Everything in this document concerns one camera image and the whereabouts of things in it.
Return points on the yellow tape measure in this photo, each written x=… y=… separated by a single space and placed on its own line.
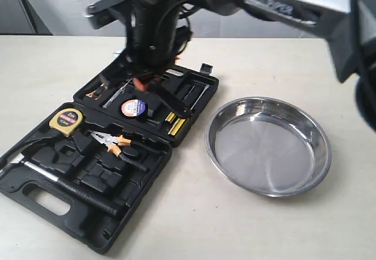
x=66 y=121

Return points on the black electrical tape roll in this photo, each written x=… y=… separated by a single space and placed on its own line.
x=134 y=108

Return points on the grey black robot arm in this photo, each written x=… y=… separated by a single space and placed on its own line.
x=348 y=27

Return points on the black handled hammer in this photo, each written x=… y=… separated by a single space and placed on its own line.
x=109 y=207

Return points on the black plastic tool case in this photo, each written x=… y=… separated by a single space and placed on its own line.
x=82 y=160

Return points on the orange handled pliers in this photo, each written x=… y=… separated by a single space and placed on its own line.
x=114 y=144

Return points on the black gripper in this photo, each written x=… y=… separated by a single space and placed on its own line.
x=153 y=36

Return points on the round steel tray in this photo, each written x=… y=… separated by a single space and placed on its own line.
x=268 y=147

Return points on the silver adjustable wrench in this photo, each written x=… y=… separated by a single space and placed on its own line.
x=133 y=69

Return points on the yellow black screwdriver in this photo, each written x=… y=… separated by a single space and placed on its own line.
x=178 y=123
x=170 y=117

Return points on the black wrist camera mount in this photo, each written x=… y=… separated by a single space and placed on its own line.
x=104 y=12

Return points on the white backdrop curtain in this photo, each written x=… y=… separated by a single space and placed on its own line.
x=88 y=7

